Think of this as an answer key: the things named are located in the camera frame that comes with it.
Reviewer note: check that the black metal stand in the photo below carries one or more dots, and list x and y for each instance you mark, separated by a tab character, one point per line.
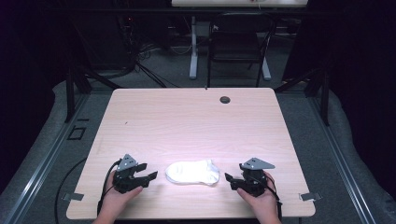
325	96
70	93

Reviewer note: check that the grey metal table bracket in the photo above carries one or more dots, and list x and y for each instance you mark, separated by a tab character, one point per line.
310	196
73	196

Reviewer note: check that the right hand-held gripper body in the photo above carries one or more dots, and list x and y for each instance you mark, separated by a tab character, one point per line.
255	182

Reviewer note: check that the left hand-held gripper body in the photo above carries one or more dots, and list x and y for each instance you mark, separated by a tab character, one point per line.
126	180

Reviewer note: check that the aluminium floor rail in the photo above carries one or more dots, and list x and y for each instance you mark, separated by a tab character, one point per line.
40	168
342	168

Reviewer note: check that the white sock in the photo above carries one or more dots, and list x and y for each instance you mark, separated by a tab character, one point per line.
186	183
191	171

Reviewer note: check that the white desk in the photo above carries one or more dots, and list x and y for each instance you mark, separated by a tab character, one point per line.
194	56

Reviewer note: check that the person's right hand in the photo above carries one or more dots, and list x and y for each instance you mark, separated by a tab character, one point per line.
264	205

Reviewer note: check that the person's left hand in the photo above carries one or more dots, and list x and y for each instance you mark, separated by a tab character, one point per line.
115	202

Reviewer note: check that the black chair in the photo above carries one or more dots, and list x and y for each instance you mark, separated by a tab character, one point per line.
235	43

